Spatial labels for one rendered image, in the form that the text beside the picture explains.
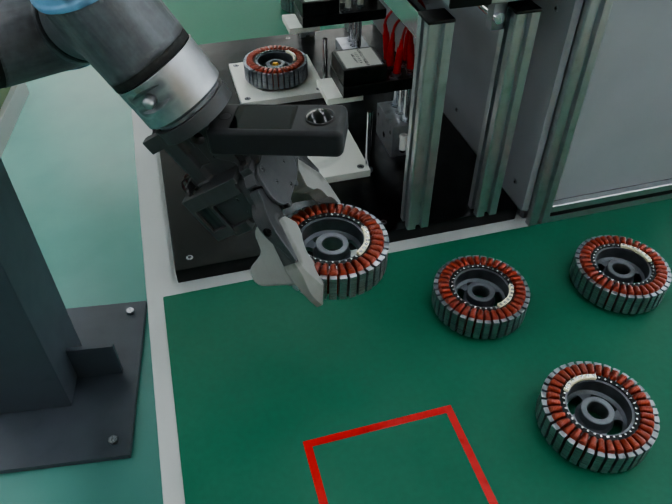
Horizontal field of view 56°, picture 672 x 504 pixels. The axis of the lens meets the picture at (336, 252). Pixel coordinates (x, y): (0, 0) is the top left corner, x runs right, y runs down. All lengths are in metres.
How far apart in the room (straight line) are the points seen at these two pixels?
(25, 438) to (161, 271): 0.90
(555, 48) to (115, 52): 0.50
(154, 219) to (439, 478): 0.53
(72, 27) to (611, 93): 0.62
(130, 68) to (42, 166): 2.02
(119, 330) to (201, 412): 1.13
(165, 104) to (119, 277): 1.47
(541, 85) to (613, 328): 0.30
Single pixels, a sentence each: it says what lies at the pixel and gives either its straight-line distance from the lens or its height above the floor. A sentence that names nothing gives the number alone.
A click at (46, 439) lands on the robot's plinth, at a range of 1.66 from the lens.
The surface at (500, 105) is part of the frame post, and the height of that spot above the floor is 0.94.
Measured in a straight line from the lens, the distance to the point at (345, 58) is 0.92.
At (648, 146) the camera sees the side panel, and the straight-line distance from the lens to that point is 0.97.
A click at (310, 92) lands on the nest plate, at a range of 1.12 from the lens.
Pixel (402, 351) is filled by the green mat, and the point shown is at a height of 0.75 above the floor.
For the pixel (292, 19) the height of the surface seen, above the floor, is 0.88.
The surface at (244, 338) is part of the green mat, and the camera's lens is 0.74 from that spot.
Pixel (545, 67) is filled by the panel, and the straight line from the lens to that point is 0.82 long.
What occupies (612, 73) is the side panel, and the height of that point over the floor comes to 0.96.
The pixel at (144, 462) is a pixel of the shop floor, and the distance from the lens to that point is 1.57.
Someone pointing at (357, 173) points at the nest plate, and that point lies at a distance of 0.93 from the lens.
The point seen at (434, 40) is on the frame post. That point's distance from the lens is 0.71.
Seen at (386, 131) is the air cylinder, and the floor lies 0.80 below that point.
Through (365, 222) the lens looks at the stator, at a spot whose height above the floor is 0.91.
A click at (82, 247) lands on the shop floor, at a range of 2.11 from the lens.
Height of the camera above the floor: 1.32
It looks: 43 degrees down
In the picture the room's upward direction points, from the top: straight up
